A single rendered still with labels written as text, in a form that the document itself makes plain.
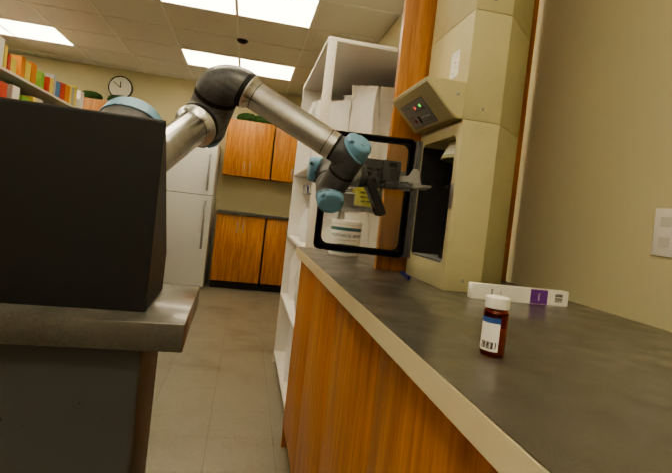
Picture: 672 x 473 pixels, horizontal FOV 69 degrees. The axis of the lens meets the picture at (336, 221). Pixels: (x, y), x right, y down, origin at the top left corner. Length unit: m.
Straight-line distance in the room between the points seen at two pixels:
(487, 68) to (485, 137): 0.19
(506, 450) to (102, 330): 0.52
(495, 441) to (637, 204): 1.04
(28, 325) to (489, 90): 1.19
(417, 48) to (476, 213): 0.67
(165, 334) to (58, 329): 0.14
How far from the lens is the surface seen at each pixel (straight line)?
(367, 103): 2.65
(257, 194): 6.82
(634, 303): 1.46
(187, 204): 6.18
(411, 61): 1.79
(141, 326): 0.74
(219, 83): 1.31
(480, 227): 1.41
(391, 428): 0.90
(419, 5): 1.86
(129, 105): 0.99
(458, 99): 1.41
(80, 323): 0.75
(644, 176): 1.47
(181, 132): 1.24
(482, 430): 0.54
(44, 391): 0.86
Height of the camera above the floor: 1.12
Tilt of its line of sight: 1 degrees down
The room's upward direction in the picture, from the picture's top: 6 degrees clockwise
